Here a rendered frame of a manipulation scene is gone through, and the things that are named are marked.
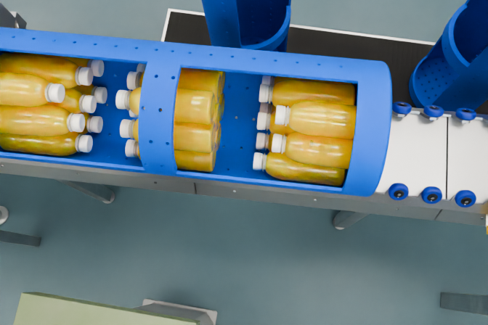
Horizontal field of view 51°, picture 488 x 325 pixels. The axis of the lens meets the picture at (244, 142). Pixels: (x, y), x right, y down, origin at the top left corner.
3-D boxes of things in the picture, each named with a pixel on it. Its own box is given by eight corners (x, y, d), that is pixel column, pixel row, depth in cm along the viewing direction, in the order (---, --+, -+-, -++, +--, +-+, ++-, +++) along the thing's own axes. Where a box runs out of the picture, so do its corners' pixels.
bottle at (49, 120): (0, 133, 113) (80, 138, 112) (-18, 133, 106) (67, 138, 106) (2, 101, 113) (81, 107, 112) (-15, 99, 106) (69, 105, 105)
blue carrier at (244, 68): (359, 199, 119) (387, 194, 91) (1, 160, 125) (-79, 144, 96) (368, 81, 123) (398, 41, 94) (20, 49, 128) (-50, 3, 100)
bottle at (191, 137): (214, 151, 111) (133, 143, 112) (217, 120, 110) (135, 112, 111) (209, 155, 104) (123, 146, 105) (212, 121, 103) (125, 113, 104)
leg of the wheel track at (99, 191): (113, 204, 215) (54, 175, 155) (100, 202, 216) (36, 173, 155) (116, 191, 217) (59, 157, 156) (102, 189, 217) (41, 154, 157)
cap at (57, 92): (54, 104, 107) (62, 105, 106) (46, 97, 103) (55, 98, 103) (58, 88, 108) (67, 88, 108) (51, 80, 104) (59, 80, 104)
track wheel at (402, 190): (411, 188, 114) (409, 182, 115) (391, 186, 114) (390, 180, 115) (407, 203, 116) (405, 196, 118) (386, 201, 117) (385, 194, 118)
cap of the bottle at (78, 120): (76, 131, 111) (85, 132, 111) (70, 131, 107) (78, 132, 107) (78, 113, 111) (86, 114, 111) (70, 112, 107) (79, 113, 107)
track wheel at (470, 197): (480, 195, 113) (477, 189, 114) (459, 193, 113) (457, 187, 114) (473, 210, 115) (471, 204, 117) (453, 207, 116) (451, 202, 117)
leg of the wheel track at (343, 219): (346, 230, 209) (380, 210, 148) (332, 228, 209) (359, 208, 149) (347, 216, 210) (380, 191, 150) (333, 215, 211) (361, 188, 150)
